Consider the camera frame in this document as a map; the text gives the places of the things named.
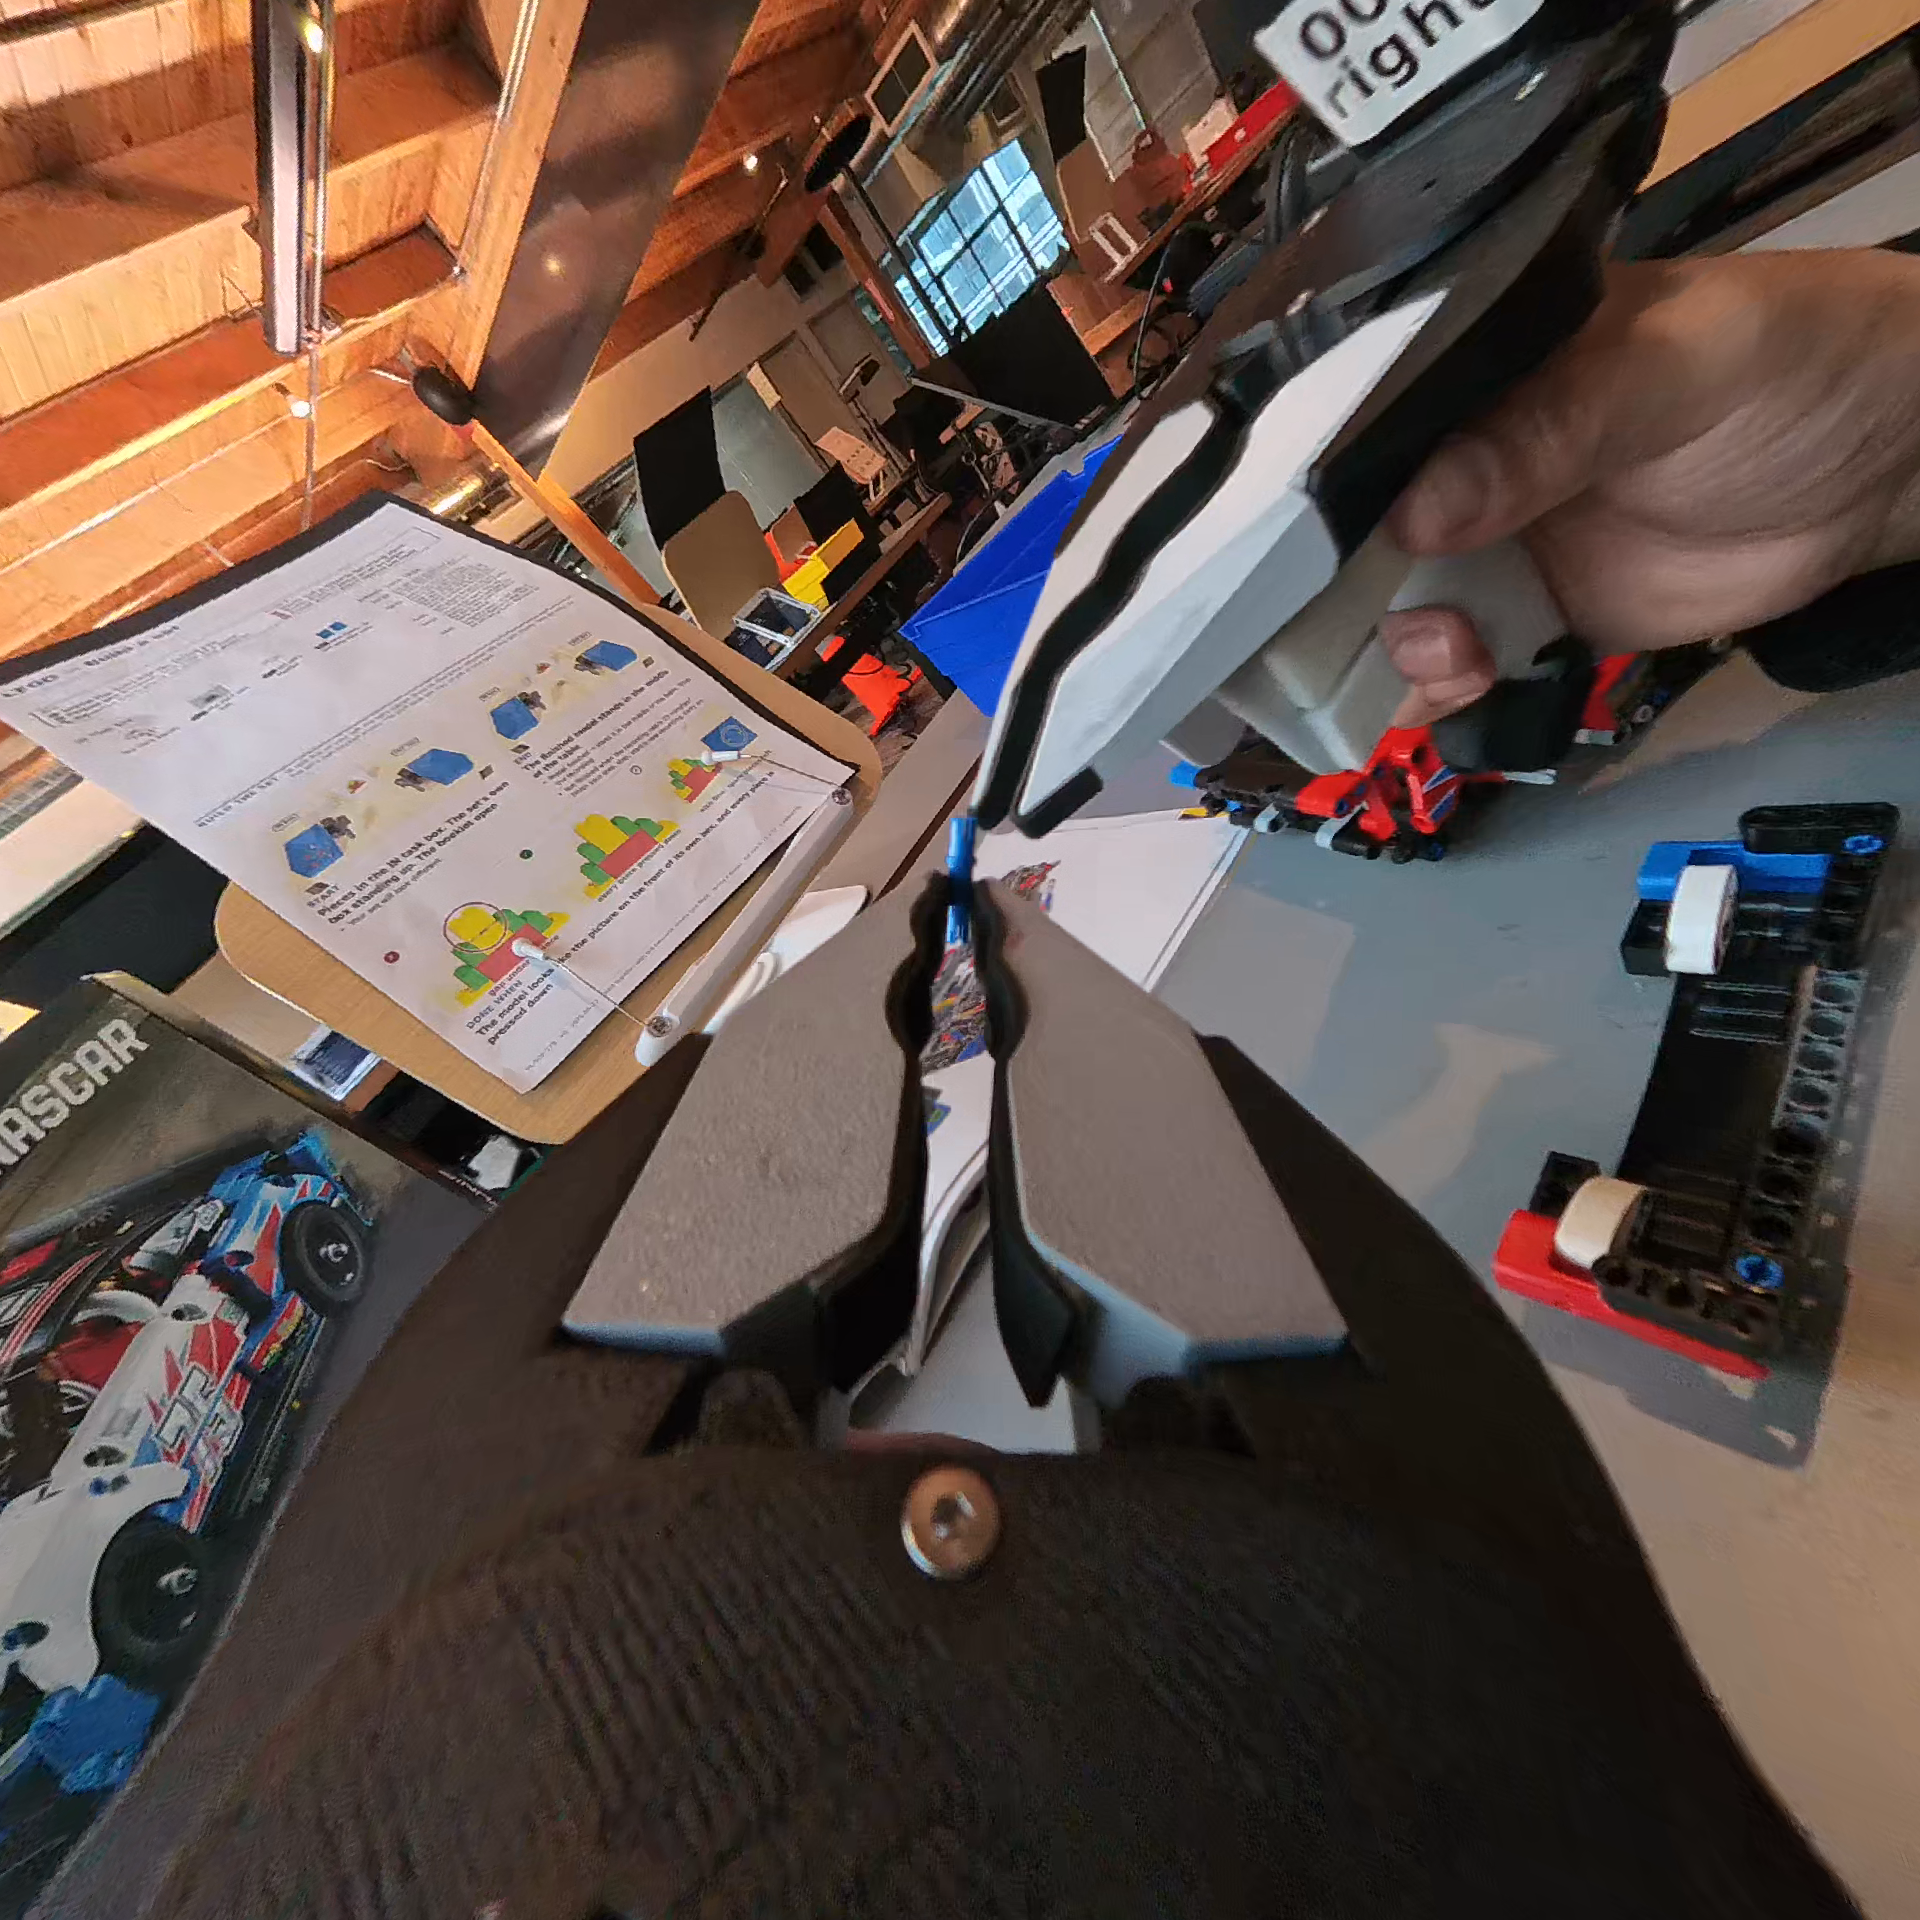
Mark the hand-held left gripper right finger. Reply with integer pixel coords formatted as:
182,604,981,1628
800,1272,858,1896
975,878,1349,1412

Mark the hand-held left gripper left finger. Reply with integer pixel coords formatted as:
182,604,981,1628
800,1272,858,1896
561,878,944,1376

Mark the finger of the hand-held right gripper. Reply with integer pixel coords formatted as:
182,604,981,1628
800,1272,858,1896
1032,291,1451,819
975,403,1220,833

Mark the red black toy race car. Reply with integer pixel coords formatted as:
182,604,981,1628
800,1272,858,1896
1177,647,1726,867

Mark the small toy brick assembly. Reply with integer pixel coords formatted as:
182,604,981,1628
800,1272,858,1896
1495,803,1898,1384

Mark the grey desk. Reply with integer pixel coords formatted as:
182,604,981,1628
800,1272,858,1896
361,663,1920,1920

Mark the person's right hand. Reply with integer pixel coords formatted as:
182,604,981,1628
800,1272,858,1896
1380,252,1920,722

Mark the blue storage bin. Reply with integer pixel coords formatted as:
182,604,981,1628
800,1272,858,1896
900,436,1126,716

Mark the white stand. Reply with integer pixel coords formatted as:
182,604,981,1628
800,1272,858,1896
630,797,872,1067

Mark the black monitor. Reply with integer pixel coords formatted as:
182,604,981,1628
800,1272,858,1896
916,287,1113,436

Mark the open instruction booklet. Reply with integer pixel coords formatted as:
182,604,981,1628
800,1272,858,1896
900,805,1250,1412

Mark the printed paper sheet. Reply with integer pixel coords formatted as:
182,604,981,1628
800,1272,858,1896
0,503,858,1097

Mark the toy set box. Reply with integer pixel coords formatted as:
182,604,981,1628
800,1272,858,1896
0,976,497,1864

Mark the hanging ceiling lamp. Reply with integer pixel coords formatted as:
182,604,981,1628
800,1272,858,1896
257,0,340,354

